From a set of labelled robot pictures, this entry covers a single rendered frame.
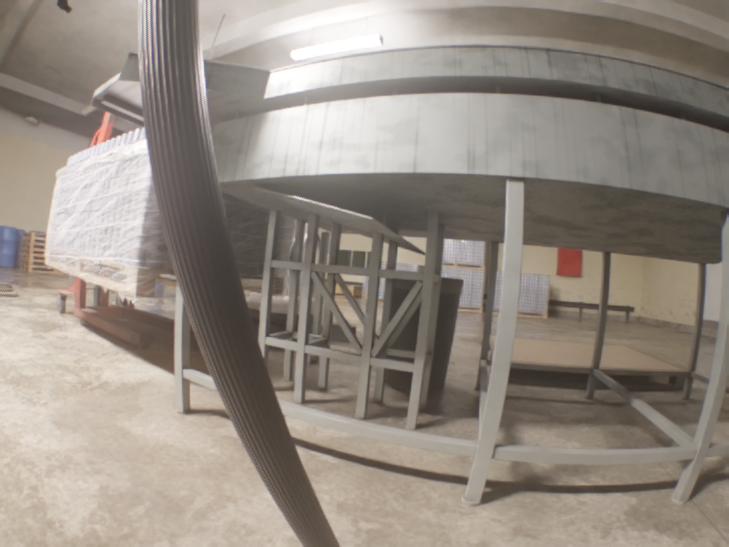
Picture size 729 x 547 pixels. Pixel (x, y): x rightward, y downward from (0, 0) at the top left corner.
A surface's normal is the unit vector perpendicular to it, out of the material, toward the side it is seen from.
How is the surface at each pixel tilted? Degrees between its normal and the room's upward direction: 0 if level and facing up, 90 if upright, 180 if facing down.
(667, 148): 90
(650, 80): 90
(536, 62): 90
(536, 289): 89
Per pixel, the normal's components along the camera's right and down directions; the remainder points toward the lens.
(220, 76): 0.43, 0.03
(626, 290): -0.33, -0.04
